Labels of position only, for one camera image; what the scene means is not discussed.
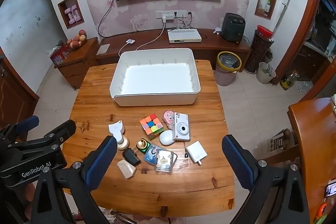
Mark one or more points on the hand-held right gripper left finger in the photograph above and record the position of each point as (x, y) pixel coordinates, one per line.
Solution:
(102, 158)

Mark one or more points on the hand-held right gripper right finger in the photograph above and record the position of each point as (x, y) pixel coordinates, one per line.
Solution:
(237, 161)

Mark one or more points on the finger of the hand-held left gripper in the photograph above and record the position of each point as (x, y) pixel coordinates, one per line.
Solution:
(26, 123)
(64, 128)

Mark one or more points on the black power adapter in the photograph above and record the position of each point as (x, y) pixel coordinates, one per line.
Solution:
(131, 157)

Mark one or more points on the white bottle with gold base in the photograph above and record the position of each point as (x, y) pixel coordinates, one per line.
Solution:
(116, 130)

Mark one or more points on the white wall charger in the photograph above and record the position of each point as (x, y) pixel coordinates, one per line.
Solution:
(196, 151)

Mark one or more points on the blue card packet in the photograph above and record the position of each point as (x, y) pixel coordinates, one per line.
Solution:
(150, 155)

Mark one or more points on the clear plastic card case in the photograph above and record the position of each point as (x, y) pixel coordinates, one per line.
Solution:
(164, 161)

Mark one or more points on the white plastic storage bin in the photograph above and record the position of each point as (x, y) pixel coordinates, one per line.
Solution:
(157, 77)

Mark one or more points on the beige wedge-shaped box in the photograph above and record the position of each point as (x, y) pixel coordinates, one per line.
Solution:
(126, 169)

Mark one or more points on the green gold round jar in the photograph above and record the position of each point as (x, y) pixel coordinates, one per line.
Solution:
(142, 145)

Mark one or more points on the printed cardboard box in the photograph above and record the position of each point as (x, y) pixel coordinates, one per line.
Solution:
(275, 141)

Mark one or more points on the colourful puzzle cube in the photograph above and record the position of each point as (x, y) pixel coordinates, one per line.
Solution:
(152, 125)

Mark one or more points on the wooden side cabinet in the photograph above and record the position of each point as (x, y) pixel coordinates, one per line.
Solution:
(76, 66)

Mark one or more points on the white egg-shaped case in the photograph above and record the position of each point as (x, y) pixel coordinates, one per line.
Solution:
(166, 138)

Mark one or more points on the red tissue box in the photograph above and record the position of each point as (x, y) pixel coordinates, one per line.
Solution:
(59, 54)

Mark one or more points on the pink round box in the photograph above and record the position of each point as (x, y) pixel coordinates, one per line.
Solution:
(167, 117)

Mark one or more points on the round wooden dining table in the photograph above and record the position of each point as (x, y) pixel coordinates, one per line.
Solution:
(315, 134)

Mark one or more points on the pink trash bin yellow rim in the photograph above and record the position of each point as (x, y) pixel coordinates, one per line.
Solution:
(225, 77)

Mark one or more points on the pile of artificial fruit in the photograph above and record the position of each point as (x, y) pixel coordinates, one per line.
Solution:
(76, 41)

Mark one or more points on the white plastic bucket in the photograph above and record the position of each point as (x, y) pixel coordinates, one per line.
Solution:
(263, 77)

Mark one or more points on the white flat pad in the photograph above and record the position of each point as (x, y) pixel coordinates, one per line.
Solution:
(103, 49)

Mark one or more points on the small white square device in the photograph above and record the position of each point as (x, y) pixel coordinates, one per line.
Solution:
(130, 42)

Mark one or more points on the tall brown container red lid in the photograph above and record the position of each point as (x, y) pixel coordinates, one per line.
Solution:
(258, 53)

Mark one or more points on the pink dumbbell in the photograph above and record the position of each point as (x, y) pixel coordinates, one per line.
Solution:
(76, 12)
(69, 16)

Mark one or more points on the wooden television console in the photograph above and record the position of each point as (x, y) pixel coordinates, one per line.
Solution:
(210, 45)

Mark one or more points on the small white figurine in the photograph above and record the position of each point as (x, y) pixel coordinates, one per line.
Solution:
(217, 31)

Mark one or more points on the dark green air fryer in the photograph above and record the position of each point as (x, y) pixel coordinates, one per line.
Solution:
(232, 27)

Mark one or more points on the white set-top box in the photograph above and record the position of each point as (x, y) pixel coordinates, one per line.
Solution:
(183, 36)

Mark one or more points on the small potted plant bottle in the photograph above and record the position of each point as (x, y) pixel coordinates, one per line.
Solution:
(267, 6)

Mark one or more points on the long sheathed sword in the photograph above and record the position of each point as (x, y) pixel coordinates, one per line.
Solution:
(284, 6)

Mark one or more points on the white compact camera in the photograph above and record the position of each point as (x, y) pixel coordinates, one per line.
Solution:
(181, 129)

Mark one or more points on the white wall power strip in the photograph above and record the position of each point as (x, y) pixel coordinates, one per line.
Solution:
(168, 14)

